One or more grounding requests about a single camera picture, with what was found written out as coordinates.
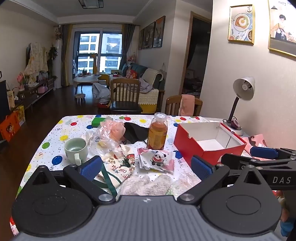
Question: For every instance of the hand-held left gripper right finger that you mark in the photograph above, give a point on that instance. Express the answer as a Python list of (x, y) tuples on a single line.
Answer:
[(200, 168)]

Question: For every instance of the white standing air conditioner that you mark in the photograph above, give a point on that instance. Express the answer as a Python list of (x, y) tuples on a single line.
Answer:
[(57, 62)]

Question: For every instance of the balcony window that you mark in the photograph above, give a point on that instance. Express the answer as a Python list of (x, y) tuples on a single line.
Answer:
[(99, 51)]

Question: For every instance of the yellow box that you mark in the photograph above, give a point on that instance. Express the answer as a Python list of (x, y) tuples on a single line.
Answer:
[(20, 114)]

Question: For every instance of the gold framed figure poster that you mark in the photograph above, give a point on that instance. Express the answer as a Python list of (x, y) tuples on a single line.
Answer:
[(282, 25)]

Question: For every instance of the black face mask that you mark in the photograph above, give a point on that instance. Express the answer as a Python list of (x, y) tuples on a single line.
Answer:
[(136, 133)]

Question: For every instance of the wooden chair with towel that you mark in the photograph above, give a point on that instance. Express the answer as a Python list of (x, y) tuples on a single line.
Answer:
[(172, 104)]

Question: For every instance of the white fluffy cloth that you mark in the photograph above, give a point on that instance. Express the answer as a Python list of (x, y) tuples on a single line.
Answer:
[(145, 185)]

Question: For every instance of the white desk lamp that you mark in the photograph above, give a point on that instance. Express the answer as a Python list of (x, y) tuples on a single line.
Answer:
[(242, 87)]

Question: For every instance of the red cardboard box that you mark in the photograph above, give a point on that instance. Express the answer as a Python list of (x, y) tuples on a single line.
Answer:
[(192, 143)]

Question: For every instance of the ceiling light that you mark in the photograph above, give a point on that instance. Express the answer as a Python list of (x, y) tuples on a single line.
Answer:
[(90, 3)]

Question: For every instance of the pale green mug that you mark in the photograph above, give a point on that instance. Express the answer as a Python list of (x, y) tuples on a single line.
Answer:
[(75, 149)]

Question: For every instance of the yellow giraffe toy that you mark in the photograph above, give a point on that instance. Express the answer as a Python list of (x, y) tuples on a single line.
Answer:
[(94, 62)]

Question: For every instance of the small yellow chair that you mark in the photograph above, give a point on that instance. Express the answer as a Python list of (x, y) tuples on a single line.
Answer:
[(104, 78)]

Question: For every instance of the orange paper bag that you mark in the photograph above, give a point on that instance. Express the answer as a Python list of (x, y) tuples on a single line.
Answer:
[(9, 127)]

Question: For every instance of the sofa with cream cover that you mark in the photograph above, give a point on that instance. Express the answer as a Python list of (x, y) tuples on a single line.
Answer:
[(151, 78)]

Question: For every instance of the gold framed food picture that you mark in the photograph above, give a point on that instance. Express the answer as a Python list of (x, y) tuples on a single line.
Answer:
[(241, 23)]

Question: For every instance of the orange juice bottle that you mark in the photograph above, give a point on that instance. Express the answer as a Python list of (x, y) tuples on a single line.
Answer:
[(157, 134)]

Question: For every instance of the peach mesh bath sponge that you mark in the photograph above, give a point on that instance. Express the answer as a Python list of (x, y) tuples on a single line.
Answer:
[(117, 129)]

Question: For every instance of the pink paper bag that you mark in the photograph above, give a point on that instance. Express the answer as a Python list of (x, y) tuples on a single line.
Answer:
[(255, 140)]

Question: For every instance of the floral hanging cloth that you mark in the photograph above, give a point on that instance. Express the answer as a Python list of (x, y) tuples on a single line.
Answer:
[(37, 60)]

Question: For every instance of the small wooden stool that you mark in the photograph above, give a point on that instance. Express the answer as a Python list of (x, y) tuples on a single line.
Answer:
[(80, 96)]

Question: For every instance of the clear plastic zip bag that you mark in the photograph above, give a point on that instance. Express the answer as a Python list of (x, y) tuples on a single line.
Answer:
[(105, 135)]

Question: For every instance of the wooden dining chair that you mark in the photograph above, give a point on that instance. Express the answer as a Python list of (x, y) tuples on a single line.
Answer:
[(126, 92)]

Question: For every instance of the grey cloth pile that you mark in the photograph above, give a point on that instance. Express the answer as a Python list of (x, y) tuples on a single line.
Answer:
[(100, 92)]

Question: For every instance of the dark tv cabinet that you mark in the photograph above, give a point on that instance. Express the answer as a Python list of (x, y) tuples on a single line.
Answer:
[(34, 92)]

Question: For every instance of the low round table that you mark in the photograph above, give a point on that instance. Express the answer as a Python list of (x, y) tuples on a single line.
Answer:
[(85, 80)]

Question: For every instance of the dark framed wall picture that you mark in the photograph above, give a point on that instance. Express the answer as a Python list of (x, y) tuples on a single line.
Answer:
[(148, 36), (159, 32), (140, 39)]

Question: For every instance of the green potted plant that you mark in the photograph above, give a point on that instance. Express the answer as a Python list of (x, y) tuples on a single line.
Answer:
[(52, 54)]

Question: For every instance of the panda print packet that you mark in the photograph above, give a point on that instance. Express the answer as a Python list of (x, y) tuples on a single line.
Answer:
[(157, 160)]

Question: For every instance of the green block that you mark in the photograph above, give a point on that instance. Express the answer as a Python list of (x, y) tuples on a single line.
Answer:
[(97, 122)]

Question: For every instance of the grey and yellow curtain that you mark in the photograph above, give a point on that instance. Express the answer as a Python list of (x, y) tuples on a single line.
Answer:
[(128, 44), (66, 55)]

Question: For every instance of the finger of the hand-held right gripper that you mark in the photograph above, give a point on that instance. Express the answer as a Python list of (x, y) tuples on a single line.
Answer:
[(240, 162), (263, 152)]

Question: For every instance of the black television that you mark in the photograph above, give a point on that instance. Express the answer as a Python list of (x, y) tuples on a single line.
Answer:
[(3, 99)]

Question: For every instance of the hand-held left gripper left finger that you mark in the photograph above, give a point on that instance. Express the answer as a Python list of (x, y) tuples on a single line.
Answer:
[(90, 167)]

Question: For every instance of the pink towel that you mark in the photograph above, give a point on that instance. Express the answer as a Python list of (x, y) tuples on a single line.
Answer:
[(186, 104)]

